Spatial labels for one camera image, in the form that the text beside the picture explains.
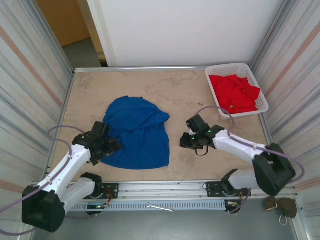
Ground blue t-shirt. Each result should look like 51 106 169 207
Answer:
101 95 171 171

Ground red cloth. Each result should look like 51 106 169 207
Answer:
208 73 261 115

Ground white plastic basket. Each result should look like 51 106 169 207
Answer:
204 62 270 120

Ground metal hex key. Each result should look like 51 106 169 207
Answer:
146 203 175 214

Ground brown cloth bag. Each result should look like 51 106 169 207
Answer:
264 195 298 226

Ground wooden door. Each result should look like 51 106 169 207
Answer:
36 0 91 48

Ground thin black wire loop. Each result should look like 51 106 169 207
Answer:
195 146 210 157

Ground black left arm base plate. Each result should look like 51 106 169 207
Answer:
84 183 120 201

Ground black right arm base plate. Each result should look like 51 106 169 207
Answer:
206 181 252 198

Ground aluminium mounting rail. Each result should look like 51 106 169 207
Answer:
29 178 298 202

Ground grey slotted cable duct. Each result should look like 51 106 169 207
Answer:
61 199 227 212

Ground aluminium table frame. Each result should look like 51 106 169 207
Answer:
42 65 285 182

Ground aluminium corner post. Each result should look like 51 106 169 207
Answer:
23 0 76 76
249 0 300 70

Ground white door frame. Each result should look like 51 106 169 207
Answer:
86 0 118 68

